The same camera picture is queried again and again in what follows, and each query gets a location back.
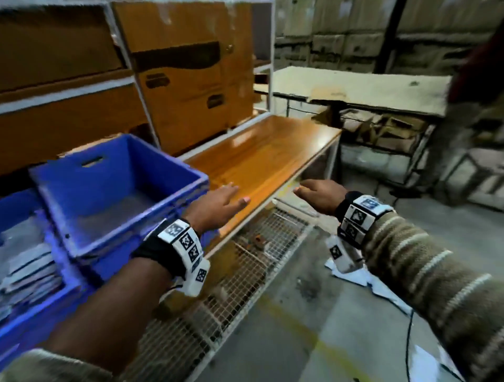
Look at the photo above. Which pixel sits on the perforated blue plastic crate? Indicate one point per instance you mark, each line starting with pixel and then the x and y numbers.
pixel 23 330

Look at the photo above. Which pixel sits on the left wrist marker band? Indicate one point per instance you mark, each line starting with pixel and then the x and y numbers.
pixel 169 248

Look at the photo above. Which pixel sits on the black metal frame table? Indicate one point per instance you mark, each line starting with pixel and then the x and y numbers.
pixel 374 86

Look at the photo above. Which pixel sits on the person's left forearm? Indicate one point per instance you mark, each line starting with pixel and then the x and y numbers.
pixel 110 315

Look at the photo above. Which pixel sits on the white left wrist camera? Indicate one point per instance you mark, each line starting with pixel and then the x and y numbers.
pixel 195 279

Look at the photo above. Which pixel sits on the black pillar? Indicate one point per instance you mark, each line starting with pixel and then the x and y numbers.
pixel 390 35

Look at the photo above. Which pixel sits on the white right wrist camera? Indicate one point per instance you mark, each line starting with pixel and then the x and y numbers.
pixel 342 254

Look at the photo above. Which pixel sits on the small orange tool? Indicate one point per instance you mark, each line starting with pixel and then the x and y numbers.
pixel 262 242

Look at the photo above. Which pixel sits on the small open cardboard box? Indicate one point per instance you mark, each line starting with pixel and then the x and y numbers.
pixel 358 126
pixel 401 132

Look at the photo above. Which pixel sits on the beige plastic stool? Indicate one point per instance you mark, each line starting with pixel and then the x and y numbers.
pixel 476 173

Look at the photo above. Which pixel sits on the right wrist marker band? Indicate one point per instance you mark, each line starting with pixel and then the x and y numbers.
pixel 362 218

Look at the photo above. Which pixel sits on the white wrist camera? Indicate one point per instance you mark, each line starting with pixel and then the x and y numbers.
pixel 195 279
pixel 342 254

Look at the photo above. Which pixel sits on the wrist marker band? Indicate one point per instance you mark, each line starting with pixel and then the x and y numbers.
pixel 169 248
pixel 362 218

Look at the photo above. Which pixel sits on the pile of white mailer packets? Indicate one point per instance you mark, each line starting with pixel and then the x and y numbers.
pixel 378 287

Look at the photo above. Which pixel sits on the wall of stacked cardboard boxes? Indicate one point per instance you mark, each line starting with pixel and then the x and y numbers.
pixel 334 31

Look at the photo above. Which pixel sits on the person's right forearm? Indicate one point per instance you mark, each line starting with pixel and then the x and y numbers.
pixel 445 283

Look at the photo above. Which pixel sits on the person's right hand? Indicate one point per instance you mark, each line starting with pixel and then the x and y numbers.
pixel 323 194

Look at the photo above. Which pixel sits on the person's left hand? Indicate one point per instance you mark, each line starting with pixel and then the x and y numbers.
pixel 212 210

